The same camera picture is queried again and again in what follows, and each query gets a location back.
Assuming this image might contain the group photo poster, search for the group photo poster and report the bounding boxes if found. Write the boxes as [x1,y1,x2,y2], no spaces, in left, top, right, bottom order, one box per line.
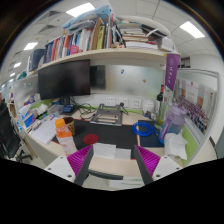
[175,77,215,132]

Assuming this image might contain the white paper slip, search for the white paper slip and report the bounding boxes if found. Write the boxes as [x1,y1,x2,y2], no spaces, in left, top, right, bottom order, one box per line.
[114,148,132,160]
[92,142,117,160]

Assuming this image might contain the purple water bottle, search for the purple water bottle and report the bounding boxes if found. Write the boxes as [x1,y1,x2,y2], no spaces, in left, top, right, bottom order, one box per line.
[158,103,188,144]

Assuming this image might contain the white wall socket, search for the white wall socket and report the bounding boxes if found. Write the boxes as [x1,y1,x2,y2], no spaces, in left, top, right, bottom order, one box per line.
[105,96,117,107]
[130,97,143,109]
[119,96,130,108]

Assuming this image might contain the purple hanging banner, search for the purple hanging banner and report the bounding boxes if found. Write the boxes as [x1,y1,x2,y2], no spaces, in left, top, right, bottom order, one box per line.
[164,53,181,92]

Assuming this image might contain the clear plastic container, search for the clear plastic container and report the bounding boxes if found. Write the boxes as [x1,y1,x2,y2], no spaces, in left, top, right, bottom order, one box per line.
[47,103,64,116]

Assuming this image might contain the grey metal laptop stand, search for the grey metal laptop stand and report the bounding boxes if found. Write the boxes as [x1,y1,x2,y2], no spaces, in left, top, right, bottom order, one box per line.
[89,103,125,127]

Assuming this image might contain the black cables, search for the black cables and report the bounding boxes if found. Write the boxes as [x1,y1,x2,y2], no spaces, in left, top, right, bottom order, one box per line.
[78,103,98,120]

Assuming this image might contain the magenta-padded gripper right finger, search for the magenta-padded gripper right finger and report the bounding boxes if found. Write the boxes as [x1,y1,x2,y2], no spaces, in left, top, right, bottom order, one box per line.
[133,144,183,186]

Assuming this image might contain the ceiling lights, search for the ceiling lights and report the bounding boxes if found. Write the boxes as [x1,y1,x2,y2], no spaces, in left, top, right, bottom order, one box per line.
[8,2,206,78]

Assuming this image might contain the dark wine bottle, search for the dark wine bottle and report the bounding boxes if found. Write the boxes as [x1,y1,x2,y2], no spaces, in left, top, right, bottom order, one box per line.
[156,84,166,103]

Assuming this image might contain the orange-capped drink bottle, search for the orange-capped drink bottle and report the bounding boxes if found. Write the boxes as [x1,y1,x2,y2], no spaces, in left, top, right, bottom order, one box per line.
[54,118,79,157]

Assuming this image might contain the beige floral paper cup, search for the beige floral paper cup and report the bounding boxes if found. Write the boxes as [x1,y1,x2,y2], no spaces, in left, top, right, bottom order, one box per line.
[63,116,76,136]

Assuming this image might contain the dark rectangular board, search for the dark rectangular board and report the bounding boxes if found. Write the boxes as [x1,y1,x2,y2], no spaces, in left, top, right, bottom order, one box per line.
[89,64,107,90]

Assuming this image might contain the black computer monitor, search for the black computer monitor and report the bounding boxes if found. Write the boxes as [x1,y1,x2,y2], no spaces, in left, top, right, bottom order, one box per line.
[37,59,92,106]

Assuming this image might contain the small blue box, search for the small blue box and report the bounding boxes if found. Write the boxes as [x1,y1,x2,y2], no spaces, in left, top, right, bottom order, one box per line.
[62,104,75,114]

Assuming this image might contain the black desk mat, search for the black desk mat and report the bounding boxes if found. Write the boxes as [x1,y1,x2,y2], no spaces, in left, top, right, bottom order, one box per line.
[53,119,165,160]

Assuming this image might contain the black office chair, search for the black office chair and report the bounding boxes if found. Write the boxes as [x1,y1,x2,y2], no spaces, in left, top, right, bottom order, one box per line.
[0,106,33,164]

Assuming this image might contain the flat round red coaster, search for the flat round red coaster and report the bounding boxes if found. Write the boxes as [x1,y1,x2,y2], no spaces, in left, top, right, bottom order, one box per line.
[82,133,100,146]

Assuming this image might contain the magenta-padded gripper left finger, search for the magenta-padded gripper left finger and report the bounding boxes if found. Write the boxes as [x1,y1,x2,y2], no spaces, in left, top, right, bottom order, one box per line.
[44,144,95,187]

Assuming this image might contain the white jar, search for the white jar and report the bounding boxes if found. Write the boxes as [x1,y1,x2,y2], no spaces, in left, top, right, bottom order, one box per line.
[142,99,156,114]

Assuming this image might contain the white paper napkin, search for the white paper napkin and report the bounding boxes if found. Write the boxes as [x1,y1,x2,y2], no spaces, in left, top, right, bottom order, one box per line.
[164,133,189,161]

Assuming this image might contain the white written paper pad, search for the white written paper pad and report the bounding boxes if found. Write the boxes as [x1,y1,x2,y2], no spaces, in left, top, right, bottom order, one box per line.
[31,118,60,145]

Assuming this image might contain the blue tissue box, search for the blue tissue box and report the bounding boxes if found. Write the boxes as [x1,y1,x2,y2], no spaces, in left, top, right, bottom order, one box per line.
[18,103,36,128]

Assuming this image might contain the white tissue pack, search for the white tissue pack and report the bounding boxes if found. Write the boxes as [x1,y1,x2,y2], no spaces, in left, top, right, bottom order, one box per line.
[34,103,50,116]

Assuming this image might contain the coiled blue cable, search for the coiled blue cable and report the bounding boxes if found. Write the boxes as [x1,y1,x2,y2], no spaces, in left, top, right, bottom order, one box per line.
[131,120,158,138]

